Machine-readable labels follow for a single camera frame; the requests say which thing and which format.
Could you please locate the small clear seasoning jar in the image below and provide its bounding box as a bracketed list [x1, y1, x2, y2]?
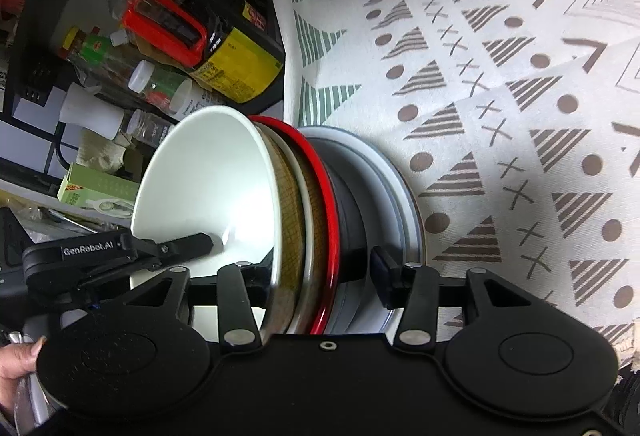
[124, 109, 174, 147]

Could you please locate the person's left hand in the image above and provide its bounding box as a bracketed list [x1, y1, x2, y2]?
[0, 336, 49, 383]

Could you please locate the red and black bowl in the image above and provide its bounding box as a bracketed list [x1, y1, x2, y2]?
[247, 114, 372, 335]

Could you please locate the black metal shelf rack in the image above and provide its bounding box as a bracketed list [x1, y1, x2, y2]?
[9, 0, 287, 129]

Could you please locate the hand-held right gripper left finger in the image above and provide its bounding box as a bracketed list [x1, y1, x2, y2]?
[122, 261, 275, 348]

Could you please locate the patterned fringed placemat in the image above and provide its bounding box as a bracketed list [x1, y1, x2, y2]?
[269, 0, 640, 369]

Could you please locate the cream paper towel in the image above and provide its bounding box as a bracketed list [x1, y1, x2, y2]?
[77, 128, 132, 175]

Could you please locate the large deep white plate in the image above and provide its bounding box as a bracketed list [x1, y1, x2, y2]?
[320, 136, 414, 333]

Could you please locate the white cap green bottle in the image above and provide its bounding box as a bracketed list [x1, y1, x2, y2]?
[127, 60, 194, 117]

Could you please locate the green label sauce bottle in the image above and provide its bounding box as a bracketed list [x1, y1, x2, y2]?
[59, 26, 147, 84]

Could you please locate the cream ceramic bowl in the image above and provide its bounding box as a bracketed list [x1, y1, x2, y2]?
[129, 105, 281, 338]
[260, 123, 327, 335]

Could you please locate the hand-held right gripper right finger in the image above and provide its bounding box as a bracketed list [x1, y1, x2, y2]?
[369, 246, 527, 349]

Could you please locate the large soy sauce bottle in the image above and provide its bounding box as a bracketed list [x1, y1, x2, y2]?
[90, 0, 285, 106]

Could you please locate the white top oil sprayer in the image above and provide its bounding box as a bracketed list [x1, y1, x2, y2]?
[58, 82, 127, 137]

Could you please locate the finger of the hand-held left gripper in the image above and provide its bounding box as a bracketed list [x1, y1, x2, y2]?
[150, 232, 224, 263]

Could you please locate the green paper carton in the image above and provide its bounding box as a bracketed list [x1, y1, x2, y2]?
[56, 162, 142, 219]

